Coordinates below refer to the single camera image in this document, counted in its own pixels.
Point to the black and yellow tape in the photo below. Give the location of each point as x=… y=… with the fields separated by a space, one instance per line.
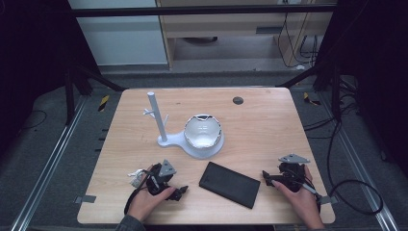
x=103 y=103
x=310 y=99

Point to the person's right hand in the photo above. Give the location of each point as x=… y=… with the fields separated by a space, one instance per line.
x=303 y=205

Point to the grey table grommet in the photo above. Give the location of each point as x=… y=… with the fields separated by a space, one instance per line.
x=238 y=100

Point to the black horizontal frame bar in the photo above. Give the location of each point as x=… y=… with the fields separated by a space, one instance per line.
x=192 y=10

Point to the white cabinet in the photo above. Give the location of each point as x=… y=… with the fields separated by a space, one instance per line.
x=122 y=38

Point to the person's left hand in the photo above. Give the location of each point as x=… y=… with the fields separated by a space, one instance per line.
x=144 y=202

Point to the black metal frame stand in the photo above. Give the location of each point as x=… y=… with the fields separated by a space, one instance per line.
x=93 y=77
x=320 y=73

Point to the aluminium floor rail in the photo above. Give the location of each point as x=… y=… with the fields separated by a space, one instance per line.
x=359 y=160
x=51 y=160

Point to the grey tape piece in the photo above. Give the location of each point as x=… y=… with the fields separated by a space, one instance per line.
x=86 y=199
x=328 y=200

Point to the light wooden desk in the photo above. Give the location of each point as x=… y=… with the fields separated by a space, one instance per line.
x=224 y=24

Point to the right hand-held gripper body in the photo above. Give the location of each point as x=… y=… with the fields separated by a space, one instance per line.
x=290 y=173

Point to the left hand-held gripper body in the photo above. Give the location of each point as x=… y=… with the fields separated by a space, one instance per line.
x=160 y=176

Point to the white stand with pole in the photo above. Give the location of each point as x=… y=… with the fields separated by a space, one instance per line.
x=162 y=128

